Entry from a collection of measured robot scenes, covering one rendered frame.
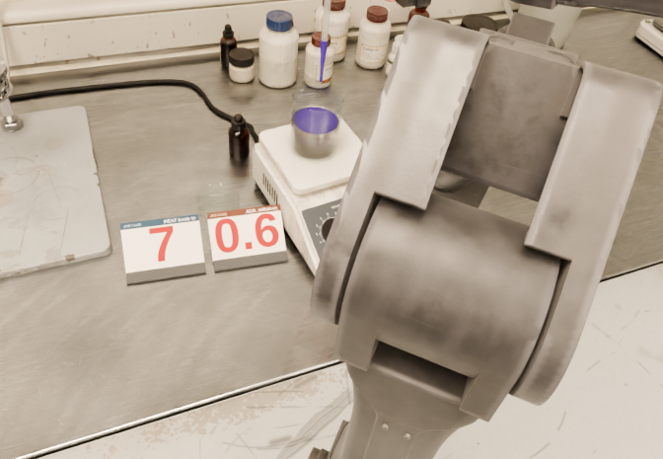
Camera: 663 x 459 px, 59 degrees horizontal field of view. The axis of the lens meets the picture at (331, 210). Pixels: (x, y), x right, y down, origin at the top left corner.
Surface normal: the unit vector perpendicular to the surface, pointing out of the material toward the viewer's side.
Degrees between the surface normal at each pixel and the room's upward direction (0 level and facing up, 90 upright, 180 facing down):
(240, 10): 90
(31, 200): 0
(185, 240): 40
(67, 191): 0
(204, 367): 0
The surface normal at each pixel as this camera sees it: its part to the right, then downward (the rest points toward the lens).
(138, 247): 0.24, -0.08
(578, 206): -0.17, -0.13
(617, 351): 0.10, -0.70
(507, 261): -0.03, -0.47
